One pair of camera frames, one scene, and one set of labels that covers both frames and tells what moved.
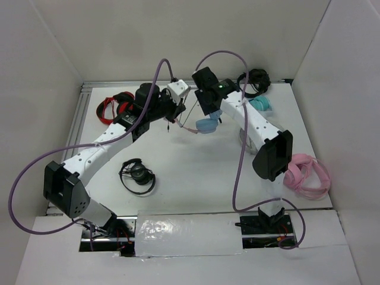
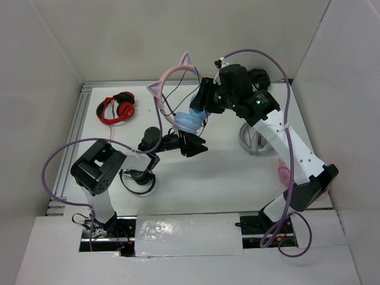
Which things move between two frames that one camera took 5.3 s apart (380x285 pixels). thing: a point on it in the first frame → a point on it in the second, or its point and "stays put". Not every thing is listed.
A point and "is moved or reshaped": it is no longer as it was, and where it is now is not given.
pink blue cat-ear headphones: x=205 y=126 is moved or reshaped
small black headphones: x=135 y=168 stays put
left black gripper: x=176 y=109 → x=193 y=145
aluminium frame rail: x=82 y=92 stays put
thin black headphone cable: x=184 y=121 is moved or reshaped
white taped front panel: x=172 y=233 stays put
